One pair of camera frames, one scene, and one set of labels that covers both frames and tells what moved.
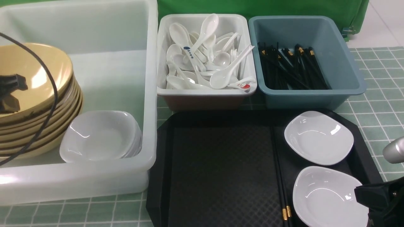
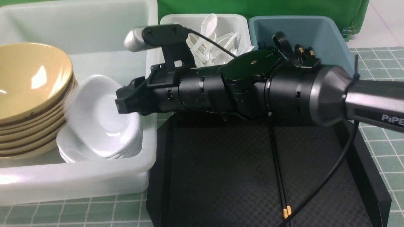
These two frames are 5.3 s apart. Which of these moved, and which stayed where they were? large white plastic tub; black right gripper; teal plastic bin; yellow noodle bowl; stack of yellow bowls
Moved: black right gripper
Stayed: yellow noodle bowl; large white plastic tub; stack of yellow bowls; teal plastic bin
